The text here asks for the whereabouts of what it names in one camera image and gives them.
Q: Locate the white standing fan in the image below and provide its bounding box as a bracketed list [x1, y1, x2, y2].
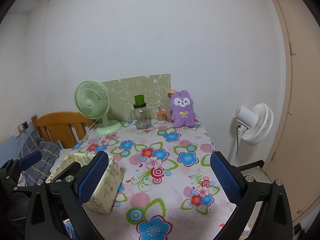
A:
[227, 103, 274, 162]

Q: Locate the green patterned wall board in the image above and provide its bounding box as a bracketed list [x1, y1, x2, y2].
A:
[101, 74, 172, 123]

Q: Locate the green desk fan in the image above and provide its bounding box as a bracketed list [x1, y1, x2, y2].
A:
[74, 80, 122, 135]

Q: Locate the floral tablecloth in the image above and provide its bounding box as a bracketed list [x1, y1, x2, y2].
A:
[63, 120, 235, 239]

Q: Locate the beige door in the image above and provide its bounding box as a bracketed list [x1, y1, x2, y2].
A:
[263, 0, 319, 225]

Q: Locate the yellow fabric storage box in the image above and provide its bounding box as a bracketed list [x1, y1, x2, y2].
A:
[46, 152, 124, 214]

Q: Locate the glass mason jar mug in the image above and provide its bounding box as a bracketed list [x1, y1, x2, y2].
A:
[131, 94, 150, 129]

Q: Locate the toothpick jar orange lid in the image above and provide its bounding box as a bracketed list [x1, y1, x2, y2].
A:
[156, 108, 167, 123]

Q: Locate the purple plush bunny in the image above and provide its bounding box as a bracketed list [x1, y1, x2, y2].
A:
[169, 90, 196, 128]

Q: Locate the grey plaid pillow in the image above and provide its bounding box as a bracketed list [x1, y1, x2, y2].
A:
[18, 129, 63, 186]

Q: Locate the wall power socket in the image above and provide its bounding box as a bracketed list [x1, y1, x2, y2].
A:
[17, 121, 29, 134]

